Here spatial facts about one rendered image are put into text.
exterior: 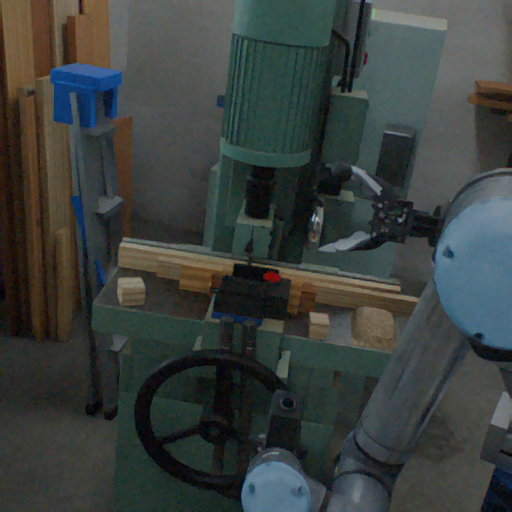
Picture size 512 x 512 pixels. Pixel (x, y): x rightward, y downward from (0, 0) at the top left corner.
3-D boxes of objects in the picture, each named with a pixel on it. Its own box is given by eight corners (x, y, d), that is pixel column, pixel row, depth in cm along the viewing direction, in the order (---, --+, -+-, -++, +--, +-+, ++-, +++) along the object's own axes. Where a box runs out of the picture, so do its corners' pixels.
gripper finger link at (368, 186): (349, 150, 112) (387, 191, 113) (346, 151, 118) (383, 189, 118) (335, 163, 113) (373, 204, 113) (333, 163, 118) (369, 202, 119)
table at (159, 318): (72, 356, 125) (72, 328, 123) (120, 283, 153) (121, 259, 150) (402, 412, 123) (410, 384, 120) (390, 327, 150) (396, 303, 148)
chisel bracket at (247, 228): (231, 260, 137) (235, 221, 134) (239, 235, 150) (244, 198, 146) (267, 266, 137) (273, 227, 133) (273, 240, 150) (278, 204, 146)
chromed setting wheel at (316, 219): (303, 259, 148) (312, 206, 143) (305, 238, 160) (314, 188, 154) (316, 262, 148) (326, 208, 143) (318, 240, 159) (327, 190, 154)
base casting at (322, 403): (116, 390, 139) (118, 352, 135) (176, 271, 191) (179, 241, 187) (335, 427, 137) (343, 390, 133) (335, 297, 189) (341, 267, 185)
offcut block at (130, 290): (121, 306, 132) (122, 288, 130) (117, 294, 136) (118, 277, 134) (144, 304, 134) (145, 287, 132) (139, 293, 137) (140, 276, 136)
